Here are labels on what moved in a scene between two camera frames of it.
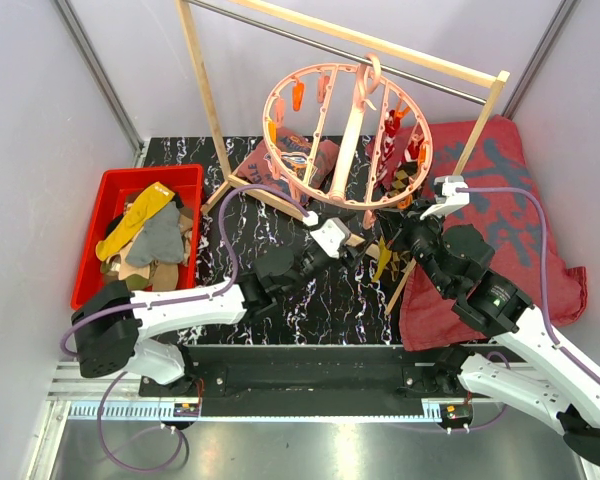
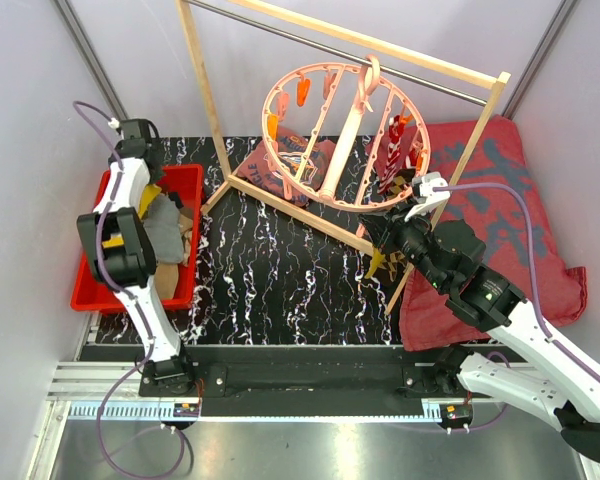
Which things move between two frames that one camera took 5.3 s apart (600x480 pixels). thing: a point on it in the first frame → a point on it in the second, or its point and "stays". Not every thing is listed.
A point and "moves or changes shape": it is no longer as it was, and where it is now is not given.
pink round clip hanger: x=340 y=136 stays
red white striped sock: x=391 y=129 moves or changes shape
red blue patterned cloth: x=485 y=154 stays
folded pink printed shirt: x=292 y=152 stays
